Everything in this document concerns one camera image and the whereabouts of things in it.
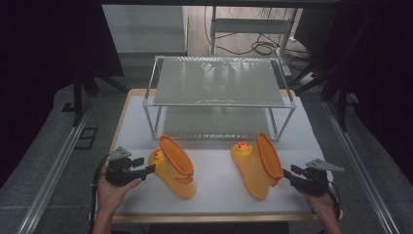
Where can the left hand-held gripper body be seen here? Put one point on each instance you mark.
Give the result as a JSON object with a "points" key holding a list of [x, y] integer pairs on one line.
{"points": [[120, 172]]}

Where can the yellow duck rain boot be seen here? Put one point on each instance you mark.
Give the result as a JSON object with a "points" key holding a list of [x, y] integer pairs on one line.
{"points": [[172, 177], [253, 172]]}

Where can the white board panel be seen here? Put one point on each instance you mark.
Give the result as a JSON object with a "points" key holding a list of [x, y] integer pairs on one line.
{"points": [[146, 29]]}

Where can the dark curtain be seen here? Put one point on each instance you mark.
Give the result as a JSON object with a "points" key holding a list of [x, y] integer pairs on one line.
{"points": [[35, 65], [386, 81]]}

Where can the white table mat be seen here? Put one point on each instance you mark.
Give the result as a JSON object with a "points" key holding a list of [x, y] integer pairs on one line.
{"points": [[214, 182]]}

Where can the two-tier metal frame rack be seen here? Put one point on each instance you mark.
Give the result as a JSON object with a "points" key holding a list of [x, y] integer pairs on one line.
{"points": [[217, 84]]}

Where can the person's right hand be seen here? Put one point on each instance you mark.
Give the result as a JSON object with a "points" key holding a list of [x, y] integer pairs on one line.
{"points": [[323, 203]]}

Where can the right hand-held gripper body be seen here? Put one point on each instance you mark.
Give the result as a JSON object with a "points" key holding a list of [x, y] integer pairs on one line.
{"points": [[313, 182]]}

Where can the grey metal stand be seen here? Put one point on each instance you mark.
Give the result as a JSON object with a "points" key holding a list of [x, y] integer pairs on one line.
{"points": [[250, 26]]}

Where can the aluminium floor rail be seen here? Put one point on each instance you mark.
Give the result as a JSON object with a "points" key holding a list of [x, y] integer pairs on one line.
{"points": [[53, 172], [360, 169]]}

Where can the black stand legs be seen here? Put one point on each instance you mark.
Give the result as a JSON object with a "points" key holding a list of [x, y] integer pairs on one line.
{"points": [[78, 97], [341, 104]]}

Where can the person's left hand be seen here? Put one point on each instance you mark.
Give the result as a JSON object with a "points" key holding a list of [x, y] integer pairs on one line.
{"points": [[110, 195]]}

